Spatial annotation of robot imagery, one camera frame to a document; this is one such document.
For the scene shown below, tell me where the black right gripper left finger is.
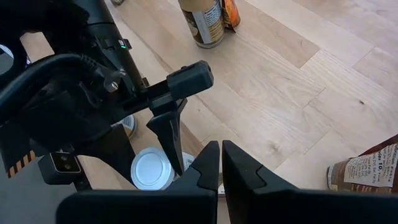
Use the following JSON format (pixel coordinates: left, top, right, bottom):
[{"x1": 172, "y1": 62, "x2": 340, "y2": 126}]
[{"x1": 57, "y1": 140, "x2": 220, "y2": 224}]

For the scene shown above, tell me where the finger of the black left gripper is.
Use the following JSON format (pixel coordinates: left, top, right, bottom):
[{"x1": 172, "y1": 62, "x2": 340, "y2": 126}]
[
  {"x1": 76, "y1": 124, "x2": 137, "y2": 187},
  {"x1": 146, "y1": 98, "x2": 188, "y2": 177}
]

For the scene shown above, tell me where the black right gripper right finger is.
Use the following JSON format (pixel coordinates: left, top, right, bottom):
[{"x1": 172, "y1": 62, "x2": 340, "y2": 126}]
[{"x1": 221, "y1": 139, "x2": 398, "y2": 224}]

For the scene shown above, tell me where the tan lid spice jar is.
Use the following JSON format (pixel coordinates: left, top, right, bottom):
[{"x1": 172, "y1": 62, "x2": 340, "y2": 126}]
[{"x1": 177, "y1": 0, "x2": 226, "y2": 49}]

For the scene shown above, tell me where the brown orange spice pouch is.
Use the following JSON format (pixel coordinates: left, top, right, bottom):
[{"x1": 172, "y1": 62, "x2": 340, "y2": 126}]
[
  {"x1": 221, "y1": 0, "x2": 242, "y2": 32},
  {"x1": 326, "y1": 134, "x2": 398, "y2": 195}
]

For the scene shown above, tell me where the hazard striped floor mat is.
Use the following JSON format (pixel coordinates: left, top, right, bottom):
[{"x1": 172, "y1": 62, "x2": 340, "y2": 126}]
[{"x1": 0, "y1": 124, "x2": 37, "y2": 180}]

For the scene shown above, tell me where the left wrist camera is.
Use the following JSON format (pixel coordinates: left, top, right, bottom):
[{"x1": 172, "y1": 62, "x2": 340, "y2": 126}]
[{"x1": 37, "y1": 151, "x2": 83, "y2": 186}]

